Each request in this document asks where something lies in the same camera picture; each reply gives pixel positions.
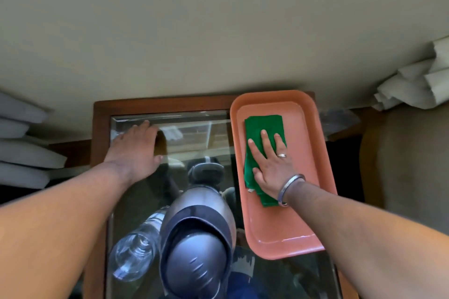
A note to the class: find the white rolled papers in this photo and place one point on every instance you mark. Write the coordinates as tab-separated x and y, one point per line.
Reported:
414	85

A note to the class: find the green cleaning cloth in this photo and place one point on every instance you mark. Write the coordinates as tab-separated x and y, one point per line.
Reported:
261	125

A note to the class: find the person's left thumb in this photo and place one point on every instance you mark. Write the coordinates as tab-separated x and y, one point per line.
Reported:
157	160

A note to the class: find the grey steel thermos flask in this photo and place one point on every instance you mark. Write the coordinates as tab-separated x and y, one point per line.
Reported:
196	239

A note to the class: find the salmon plastic tray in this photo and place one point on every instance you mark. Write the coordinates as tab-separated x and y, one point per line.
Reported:
280	225

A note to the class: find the person's right forearm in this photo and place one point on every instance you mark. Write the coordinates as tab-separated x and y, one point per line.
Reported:
364	239

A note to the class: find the person's left forearm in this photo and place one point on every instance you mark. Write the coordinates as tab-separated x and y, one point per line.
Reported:
52	225

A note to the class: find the clear plastic bag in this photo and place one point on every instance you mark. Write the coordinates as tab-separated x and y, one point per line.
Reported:
338	122

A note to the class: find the person's left hand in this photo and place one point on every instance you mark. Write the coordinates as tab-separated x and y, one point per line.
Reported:
133	151

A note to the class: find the grey cushion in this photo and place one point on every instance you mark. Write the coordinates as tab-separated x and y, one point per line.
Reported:
12	129
21	176
17	107
28	155

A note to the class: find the person's right thumb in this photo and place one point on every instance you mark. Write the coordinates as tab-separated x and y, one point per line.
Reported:
257	176

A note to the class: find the person's right hand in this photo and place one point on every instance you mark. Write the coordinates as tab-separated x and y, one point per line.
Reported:
275	174

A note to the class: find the person's right middle finger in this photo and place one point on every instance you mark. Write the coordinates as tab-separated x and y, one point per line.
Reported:
268	143

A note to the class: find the beige armchair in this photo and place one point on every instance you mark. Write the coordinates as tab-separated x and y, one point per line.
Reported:
407	169

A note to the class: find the clear glass bottle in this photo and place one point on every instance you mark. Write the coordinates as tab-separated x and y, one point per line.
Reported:
135	249

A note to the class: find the wooden glass-top table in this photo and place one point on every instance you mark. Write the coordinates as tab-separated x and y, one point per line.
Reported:
101	127

